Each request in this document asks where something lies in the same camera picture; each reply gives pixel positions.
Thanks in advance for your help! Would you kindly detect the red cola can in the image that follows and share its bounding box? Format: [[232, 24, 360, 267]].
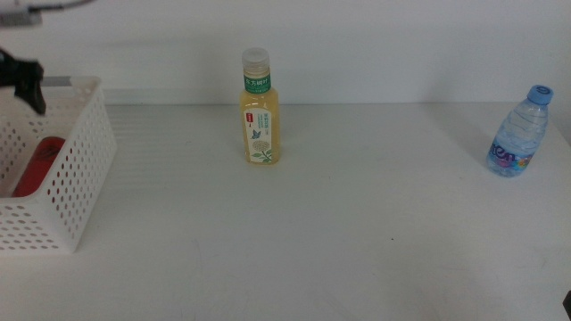
[[12, 136, 68, 198]]

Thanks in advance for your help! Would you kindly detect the clear water bottle blue cap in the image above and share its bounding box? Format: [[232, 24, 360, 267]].
[[485, 84, 555, 178]]

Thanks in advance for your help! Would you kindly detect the yellow tea bottle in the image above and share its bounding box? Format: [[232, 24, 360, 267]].
[[238, 47, 282, 165]]

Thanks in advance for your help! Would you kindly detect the white perforated plastic basket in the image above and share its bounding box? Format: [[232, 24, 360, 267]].
[[0, 76, 118, 255]]

